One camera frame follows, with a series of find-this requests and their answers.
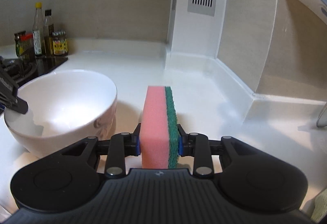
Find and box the white ceramic bowl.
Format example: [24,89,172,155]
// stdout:
[4,70,118,158]

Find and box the bean paste jar checkered lid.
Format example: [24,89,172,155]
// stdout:
[52,30,69,56]

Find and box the dark lid pickle jar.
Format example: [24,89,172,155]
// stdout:
[15,30,26,58]

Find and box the red lid spice jar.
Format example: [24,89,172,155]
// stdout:
[20,33,35,62]

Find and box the black glass gas stove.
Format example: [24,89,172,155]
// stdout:
[1,56,68,87]

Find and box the clear bottle yellow cap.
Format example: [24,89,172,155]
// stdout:
[33,2,45,58]

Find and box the dark oil bottle black cap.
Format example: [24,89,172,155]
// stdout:
[44,9,54,57]

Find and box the pink and green sponge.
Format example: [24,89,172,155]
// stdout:
[139,86,179,169]

